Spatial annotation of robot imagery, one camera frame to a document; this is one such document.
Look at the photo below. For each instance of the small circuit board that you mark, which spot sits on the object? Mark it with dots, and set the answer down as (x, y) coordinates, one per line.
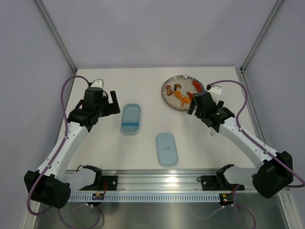
(226, 199)
(98, 196)

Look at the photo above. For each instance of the brown mushroom food piece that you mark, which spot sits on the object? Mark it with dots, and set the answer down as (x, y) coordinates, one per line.
(177, 87)

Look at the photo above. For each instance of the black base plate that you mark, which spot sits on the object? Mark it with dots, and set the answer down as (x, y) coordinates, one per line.
(215, 183)
(108, 183)

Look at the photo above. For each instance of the light blue lunch box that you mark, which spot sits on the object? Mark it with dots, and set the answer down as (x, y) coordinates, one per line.
(131, 118)

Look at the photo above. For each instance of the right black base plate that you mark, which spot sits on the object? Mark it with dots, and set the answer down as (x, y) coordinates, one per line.
(215, 183)

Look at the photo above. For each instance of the right small circuit board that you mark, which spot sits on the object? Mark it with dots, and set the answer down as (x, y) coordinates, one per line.
(226, 199)

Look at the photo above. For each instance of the aluminium mounting rail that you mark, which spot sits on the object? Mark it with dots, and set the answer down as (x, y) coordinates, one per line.
(159, 180)

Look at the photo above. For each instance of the orange shrimp food piece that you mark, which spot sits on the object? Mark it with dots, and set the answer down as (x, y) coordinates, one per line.
(186, 100)

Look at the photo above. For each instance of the orange chicken leg piece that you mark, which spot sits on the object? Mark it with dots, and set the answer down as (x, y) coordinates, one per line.
(191, 95)

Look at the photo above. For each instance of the left small circuit board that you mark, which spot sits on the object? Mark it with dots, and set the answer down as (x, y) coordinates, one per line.
(98, 196)

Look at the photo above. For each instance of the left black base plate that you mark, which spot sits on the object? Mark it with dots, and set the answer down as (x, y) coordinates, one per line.
(108, 183)

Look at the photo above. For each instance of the orange carrot food piece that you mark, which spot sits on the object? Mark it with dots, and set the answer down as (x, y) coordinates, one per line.
(178, 94)

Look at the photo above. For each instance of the red sausage food piece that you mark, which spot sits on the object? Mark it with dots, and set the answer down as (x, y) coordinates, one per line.
(197, 85)

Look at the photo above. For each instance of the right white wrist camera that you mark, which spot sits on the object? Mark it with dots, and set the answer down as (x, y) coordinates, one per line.
(215, 91)

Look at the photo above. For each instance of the white slotted cable duct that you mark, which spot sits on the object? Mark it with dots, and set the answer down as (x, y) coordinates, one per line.
(148, 197)

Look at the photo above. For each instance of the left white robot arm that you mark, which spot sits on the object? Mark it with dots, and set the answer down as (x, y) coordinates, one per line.
(48, 184)

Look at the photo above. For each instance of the light blue lunch box lid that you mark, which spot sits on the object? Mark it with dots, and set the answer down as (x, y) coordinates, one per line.
(166, 150)

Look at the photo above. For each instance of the speckled ceramic plate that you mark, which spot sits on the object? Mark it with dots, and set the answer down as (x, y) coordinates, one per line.
(186, 86)

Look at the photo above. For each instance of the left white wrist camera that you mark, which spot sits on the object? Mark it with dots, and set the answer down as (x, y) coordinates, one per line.
(98, 83)

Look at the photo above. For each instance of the aluminium frame post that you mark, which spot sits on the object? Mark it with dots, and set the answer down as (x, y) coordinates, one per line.
(54, 32)
(262, 33)

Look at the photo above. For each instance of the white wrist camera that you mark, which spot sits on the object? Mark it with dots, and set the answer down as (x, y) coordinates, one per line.
(215, 91)
(98, 83)

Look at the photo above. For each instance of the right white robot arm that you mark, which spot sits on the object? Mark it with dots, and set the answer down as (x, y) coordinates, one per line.
(272, 170)

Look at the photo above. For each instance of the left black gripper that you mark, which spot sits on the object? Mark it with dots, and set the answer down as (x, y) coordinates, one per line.
(113, 108)

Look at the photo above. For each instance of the left aluminium frame post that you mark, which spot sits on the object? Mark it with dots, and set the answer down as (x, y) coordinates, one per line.
(54, 32)

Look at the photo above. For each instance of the brown meat food piece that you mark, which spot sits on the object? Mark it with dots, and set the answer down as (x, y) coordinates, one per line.
(169, 91)

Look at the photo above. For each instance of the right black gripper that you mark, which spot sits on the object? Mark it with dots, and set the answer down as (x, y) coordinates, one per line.
(192, 107)

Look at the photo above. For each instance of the right aluminium frame post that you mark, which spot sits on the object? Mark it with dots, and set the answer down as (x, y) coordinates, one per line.
(262, 33)

